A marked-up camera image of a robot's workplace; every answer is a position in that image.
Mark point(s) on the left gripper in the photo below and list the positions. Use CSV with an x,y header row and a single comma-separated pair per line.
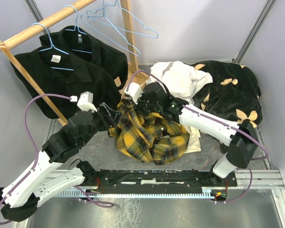
x,y
112,118

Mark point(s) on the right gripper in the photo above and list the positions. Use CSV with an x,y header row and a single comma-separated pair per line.
x,y
143,96

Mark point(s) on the white shirt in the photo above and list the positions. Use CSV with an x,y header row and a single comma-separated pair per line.
x,y
183,81

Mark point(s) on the yellow plaid shirt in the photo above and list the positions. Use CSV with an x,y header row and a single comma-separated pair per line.
x,y
148,138

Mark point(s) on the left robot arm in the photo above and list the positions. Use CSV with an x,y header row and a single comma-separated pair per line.
x,y
27,193

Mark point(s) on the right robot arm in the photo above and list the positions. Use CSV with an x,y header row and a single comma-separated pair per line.
x,y
239,138

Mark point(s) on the front black shirt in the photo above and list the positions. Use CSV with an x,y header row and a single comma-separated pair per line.
x,y
67,74

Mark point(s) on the black shirt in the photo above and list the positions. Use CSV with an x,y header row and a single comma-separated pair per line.
x,y
110,59
67,74

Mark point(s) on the blue hanger rear shirt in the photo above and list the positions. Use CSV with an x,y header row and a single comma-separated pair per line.
x,y
81,36

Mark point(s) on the blue hanger shirt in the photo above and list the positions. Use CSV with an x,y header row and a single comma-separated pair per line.
x,y
81,36
52,46

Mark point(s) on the rear black shirt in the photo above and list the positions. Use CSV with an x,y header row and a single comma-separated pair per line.
x,y
110,59

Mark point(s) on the blue hanger front shirt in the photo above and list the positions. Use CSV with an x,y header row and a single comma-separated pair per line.
x,y
52,46

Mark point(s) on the cream folded cloth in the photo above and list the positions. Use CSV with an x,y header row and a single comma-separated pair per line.
x,y
194,140

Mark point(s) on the black floral blanket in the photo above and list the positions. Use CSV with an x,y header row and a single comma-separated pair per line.
x,y
234,93

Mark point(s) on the wooden clothes rack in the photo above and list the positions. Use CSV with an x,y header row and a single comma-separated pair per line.
x,y
134,73

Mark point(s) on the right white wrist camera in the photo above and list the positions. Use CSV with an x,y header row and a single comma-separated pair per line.
x,y
134,91

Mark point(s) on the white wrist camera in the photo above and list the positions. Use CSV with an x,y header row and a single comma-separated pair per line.
x,y
85,102
134,91

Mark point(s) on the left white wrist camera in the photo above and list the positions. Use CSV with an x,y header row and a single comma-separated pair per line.
x,y
85,102

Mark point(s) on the empty blue wire hanger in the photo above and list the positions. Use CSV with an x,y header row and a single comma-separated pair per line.
x,y
118,26

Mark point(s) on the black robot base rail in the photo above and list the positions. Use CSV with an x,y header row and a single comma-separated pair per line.
x,y
157,181

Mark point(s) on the white cable duct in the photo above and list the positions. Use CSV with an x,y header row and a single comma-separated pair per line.
x,y
75,193

